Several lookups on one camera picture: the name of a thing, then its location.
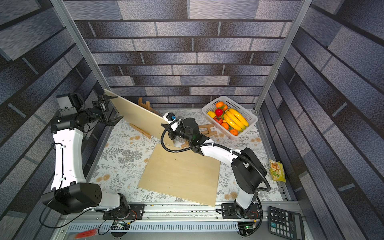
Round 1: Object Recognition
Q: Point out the plywood board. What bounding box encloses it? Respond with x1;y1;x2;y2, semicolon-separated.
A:
138;144;220;207
104;89;168;139

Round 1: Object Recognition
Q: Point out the white plastic basket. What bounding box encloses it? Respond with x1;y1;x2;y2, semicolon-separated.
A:
202;96;258;140

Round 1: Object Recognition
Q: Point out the right aluminium frame post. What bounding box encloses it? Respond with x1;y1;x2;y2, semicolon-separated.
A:
253;0;313;113

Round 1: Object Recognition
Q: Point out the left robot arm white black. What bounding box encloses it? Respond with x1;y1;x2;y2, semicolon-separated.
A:
41;93;131;220

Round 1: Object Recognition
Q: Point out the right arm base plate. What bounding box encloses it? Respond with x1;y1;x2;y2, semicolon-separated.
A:
216;203;263;220

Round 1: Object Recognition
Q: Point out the red strawberry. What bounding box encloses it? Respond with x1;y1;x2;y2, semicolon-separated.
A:
214;116;224;125

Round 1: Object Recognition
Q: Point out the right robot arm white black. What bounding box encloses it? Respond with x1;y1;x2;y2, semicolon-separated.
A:
161;113;271;219

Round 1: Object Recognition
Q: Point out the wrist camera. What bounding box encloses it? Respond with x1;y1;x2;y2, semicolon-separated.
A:
57;93;85;116
163;112;180;125

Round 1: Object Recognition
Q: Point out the orange fruit bottom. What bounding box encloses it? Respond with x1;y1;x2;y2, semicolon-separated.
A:
221;122;239;136

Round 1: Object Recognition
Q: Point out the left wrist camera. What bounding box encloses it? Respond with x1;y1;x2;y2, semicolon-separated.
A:
57;93;85;116

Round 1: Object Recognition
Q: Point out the yellow banana bunch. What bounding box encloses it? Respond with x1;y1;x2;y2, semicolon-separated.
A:
223;109;250;132

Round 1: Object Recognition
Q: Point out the orange fruit top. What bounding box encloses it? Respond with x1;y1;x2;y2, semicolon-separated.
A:
216;102;228;112

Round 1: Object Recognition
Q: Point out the left aluminium frame post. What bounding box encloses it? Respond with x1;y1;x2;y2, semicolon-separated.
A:
50;0;111;91

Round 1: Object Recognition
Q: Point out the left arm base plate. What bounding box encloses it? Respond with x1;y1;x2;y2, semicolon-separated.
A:
103;204;146;221

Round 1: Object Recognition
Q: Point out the floral table mat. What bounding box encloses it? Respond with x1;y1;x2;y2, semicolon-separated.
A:
90;109;283;203

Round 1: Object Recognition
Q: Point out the black calculator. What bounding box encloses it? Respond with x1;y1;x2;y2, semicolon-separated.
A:
268;206;306;240

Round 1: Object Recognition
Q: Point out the red apple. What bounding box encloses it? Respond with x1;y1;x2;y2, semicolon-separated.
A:
215;109;224;117

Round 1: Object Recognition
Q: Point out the orange fruit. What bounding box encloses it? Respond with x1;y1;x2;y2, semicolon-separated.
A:
221;122;239;136
216;102;228;112

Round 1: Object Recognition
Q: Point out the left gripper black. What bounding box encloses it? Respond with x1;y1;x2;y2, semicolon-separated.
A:
79;95;124;126

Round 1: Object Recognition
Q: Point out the red object on floor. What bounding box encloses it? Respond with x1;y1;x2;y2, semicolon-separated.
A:
74;229;98;240

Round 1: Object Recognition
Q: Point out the aluminium frame post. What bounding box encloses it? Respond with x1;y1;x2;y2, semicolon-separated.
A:
50;0;111;91
253;0;313;113

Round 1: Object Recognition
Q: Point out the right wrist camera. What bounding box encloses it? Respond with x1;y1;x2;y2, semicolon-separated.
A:
163;112;180;125

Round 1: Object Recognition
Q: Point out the yellow snack packet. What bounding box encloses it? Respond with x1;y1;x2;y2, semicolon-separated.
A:
269;160;286;183

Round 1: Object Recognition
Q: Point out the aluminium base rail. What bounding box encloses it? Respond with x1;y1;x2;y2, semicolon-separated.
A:
54;203;256;239

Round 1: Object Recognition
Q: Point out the yellow lemon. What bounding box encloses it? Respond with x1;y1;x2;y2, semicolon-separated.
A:
207;111;216;119

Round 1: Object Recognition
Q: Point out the wooden easel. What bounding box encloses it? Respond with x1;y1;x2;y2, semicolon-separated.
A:
129;97;165;139
181;124;217;149

